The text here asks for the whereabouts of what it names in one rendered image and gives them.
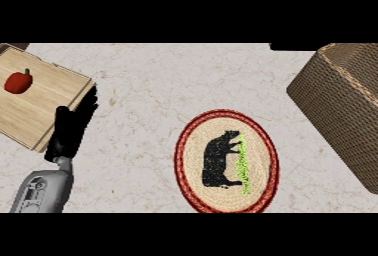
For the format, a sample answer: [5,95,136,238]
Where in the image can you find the red bell pepper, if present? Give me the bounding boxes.
[3,68,36,95]

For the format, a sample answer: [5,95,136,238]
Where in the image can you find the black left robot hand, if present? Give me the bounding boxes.
[43,85,101,164]

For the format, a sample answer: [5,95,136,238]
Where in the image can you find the dark brown object corner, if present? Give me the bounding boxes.
[0,42,31,54]

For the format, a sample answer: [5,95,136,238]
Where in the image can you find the wooden cutting board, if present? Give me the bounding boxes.
[0,45,98,154]

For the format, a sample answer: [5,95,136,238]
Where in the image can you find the oval woven placemat with bear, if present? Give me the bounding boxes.
[173,108,281,214]

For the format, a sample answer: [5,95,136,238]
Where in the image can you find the brown wicker basket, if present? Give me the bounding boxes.
[285,42,378,196]

